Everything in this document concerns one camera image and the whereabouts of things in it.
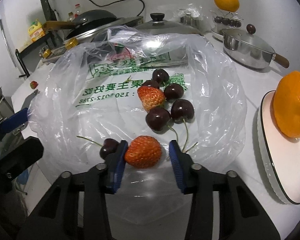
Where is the silver induction cooker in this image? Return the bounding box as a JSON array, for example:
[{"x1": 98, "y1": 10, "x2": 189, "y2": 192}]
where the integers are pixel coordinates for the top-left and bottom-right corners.
[{"x1": 42, "y1": 16, "x2": 144, "y2": 63}]

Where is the black metal rack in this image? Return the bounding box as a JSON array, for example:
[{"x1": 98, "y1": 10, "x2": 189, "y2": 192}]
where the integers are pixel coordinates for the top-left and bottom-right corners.
[{"x1": 15, "y1": 32, "x2": 54, "y2": 77}]

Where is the clear printed plastic bag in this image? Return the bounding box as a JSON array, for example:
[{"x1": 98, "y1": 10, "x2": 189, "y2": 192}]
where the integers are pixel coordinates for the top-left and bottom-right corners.
[{"x1": 28, "y1": 27, "x2": 247, "y2": 224}]

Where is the white dish under jar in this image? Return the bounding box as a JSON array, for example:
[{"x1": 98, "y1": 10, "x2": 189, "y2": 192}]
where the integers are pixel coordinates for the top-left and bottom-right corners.
[{"x1": 211, "y1": 28, "x2": 223, "y2": 42}]

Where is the dark cherry behind strawberry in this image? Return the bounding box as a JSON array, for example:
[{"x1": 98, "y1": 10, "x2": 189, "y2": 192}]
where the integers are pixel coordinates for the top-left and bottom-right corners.
[{"x1": 142, "y1": 80, "x2": 160, "y2": 89}]

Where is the dark cherry front left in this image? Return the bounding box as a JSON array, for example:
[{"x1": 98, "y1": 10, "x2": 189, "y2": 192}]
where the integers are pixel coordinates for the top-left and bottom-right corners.
[{"x1": 76, "y1": 135, "x2": 119, "y2": 160}]

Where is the dark cherry upper right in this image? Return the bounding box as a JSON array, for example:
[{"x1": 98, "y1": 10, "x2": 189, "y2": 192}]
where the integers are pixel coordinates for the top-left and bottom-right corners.
[{"x1": 164, "y1": 83, "x2": 184, "y2": 101}]

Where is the white round plate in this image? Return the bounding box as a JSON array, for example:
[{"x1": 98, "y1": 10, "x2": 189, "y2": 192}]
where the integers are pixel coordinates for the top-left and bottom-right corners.
[{"x1": 257, "y1": 90, "x2": 300, "y2": 205}]

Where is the red cap sauce bottle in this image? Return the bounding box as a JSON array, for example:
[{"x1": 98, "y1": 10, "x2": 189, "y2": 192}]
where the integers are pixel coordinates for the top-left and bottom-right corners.
[{"x1": 74, "y1": 4, "x2": 82, "y2": 18}]

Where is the yellow oil bottle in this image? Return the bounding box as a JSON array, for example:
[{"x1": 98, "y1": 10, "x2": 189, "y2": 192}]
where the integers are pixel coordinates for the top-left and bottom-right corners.
[{"x1": 28, "y1": 19, "x2": 45, "y2": 42}]

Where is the small strawberry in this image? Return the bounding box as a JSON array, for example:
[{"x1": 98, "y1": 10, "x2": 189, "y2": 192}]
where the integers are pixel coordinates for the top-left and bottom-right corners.
[{"x1": 30, "y1": 81, "x2": 38, "y2": 89}]

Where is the dark sauce bottle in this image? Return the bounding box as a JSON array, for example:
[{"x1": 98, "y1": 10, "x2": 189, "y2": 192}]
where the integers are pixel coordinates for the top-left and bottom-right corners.
[{"x1": 67, "y1": 12, "x2": 75, "y2": 22}]

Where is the orange on glass jar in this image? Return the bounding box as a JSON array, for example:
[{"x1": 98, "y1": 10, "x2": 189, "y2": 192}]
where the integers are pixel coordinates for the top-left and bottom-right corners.
[{"x1": 214, "y1": 0, "x2": 240, "y2": 12}]

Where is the large orange fruit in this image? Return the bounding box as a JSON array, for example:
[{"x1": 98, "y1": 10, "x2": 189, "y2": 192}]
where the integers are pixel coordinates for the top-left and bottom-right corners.
[{"x1": 273, "y1": 71, "x2": 300, "y2": 138}]

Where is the steel saucepan with lid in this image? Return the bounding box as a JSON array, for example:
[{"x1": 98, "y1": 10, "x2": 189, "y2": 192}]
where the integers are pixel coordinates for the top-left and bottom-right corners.
[{"x1": 222, "y1": 24, "x2": 290, "y2": 70}]

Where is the black wok pan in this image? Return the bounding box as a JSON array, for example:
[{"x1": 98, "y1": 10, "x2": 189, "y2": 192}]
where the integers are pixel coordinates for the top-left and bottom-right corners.
[{"x1": 42, "y1": 9, "x2": 118, "y2": 40}]

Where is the dark cherry top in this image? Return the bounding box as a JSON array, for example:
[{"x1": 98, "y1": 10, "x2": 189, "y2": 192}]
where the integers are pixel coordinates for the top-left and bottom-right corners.
[{"x1": 152, "y1": 69, "x2": 170, "y2": 84}]

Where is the large steel pot lid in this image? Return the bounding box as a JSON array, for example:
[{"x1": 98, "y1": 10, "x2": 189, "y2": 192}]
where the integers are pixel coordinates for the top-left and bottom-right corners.
[{"x1": 136, "y1": 12, "x2": 202, "y2": 35}]

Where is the glass jar of cherries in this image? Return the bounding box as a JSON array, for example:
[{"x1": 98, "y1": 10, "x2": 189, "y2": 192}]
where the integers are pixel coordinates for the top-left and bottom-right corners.
[{"x1": 210, "y1": 9, "x2": 243, "y2": 34}]

